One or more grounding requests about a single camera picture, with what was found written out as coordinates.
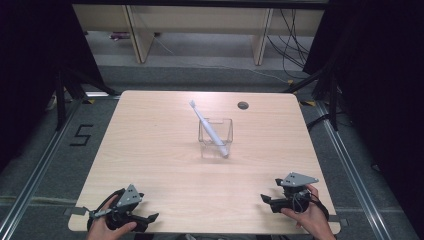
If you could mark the metal floor rail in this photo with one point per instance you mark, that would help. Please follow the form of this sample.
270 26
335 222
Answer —
36 173
353 180

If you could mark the person's left hand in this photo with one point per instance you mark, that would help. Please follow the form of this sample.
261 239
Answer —
100 230

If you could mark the grey tape piece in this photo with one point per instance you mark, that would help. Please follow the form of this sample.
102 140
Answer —
77 210

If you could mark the yellow floor tape piece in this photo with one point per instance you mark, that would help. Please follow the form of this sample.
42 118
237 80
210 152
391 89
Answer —
89 101
308 103

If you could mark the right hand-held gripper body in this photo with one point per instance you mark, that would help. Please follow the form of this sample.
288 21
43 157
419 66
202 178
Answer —
296 180

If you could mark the beige wooden cabinet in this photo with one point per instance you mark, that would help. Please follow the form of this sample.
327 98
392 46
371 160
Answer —
200 18

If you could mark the black metal stand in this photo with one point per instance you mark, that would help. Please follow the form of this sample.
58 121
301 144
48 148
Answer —
60 100
333 100

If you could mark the person's right hand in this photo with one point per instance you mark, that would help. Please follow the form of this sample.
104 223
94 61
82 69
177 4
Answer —
313 221

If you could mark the black curtain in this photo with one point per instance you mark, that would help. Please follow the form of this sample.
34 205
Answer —
33 66
383 83

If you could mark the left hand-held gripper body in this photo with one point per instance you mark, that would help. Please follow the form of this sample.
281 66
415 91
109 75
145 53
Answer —
130 196

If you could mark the white electric toothbrush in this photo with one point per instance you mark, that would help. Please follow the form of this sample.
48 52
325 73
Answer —
210 130

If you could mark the small dark object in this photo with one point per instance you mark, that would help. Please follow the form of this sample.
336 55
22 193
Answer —
119 35

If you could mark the clear plastic container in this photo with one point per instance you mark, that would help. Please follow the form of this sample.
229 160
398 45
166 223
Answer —
206 148

